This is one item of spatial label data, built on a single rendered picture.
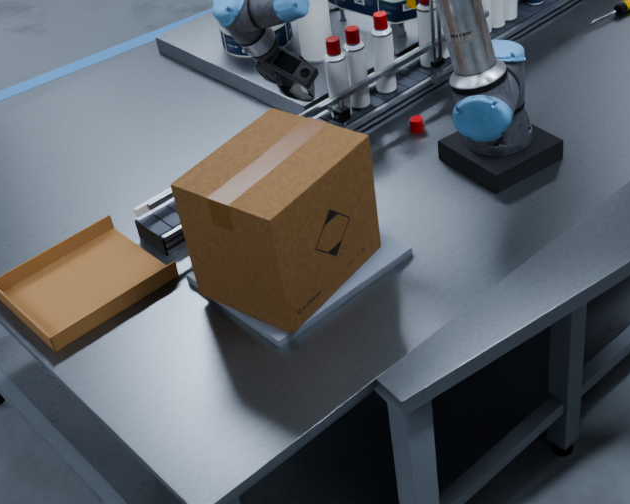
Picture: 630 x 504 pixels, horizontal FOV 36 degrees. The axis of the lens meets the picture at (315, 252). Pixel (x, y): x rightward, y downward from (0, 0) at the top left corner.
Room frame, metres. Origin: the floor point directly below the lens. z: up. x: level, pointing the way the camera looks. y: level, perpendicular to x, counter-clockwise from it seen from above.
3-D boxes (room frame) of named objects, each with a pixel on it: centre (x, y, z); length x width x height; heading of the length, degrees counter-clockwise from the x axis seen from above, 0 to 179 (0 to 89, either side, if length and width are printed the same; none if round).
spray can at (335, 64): (2.04, -0.12, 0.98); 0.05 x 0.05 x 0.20
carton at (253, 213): (1.52, 0.05, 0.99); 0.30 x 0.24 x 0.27; 137
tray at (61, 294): (1.60, 0.49, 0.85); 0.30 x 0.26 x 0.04; 126
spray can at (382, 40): (2.13, -0.24, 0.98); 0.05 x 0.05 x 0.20
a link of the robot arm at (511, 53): (1.83, -0.45, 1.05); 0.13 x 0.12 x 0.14; 156
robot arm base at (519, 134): (1.83, -0.45, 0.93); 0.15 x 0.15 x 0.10
